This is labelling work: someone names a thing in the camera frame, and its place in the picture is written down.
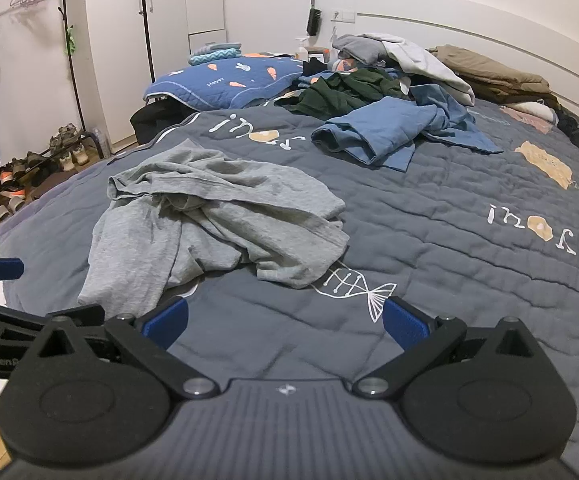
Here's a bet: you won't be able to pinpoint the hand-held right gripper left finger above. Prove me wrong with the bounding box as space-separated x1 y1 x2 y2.
14 296 219 401

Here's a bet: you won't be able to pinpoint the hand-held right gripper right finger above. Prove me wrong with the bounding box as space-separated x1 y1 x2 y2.
354 296 563 401

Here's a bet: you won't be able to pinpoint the grey T-shirt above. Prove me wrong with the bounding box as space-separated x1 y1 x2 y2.
77 139 350 318

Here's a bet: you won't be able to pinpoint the black clothes rack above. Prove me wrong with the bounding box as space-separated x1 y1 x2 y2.
0 0 113 161

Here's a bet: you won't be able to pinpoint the khaki folded clothes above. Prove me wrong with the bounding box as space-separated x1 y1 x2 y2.
427 44 560 108

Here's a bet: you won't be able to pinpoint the grey quilted bedspread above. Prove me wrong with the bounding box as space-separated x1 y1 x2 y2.
0 92 579 461

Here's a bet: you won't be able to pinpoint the dark cloth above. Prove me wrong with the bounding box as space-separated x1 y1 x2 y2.
130 99 193 147

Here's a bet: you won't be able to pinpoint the blue shirt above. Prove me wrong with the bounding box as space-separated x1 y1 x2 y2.
311 82 505 173

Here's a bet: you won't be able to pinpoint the white wardrobe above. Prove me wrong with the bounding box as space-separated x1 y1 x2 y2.
84 0 228 146

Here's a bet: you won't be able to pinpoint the dark green garment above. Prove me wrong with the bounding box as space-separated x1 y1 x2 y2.
274 67 410 116

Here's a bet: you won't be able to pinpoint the cream folded garment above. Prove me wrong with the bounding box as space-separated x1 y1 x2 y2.
502 101 560 133

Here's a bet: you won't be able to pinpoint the white garment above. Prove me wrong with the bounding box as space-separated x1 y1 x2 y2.
364 34 476 107

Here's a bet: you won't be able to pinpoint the teal striped folded towel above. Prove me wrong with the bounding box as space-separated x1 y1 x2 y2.
190 42 243 66

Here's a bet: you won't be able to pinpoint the grey garment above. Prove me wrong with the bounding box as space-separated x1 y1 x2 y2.
332 34 395 68

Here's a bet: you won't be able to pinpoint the white headboard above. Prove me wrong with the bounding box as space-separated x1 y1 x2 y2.
357 0 579 126

